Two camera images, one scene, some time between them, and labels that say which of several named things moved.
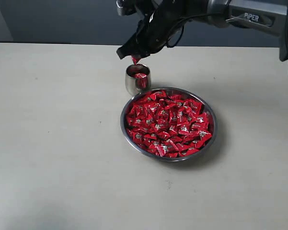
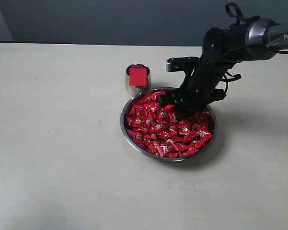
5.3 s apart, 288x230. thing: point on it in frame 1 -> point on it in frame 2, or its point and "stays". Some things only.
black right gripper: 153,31 -> 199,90
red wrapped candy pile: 168,125 stays
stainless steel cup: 137,78 stays
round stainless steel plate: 168,124 stays
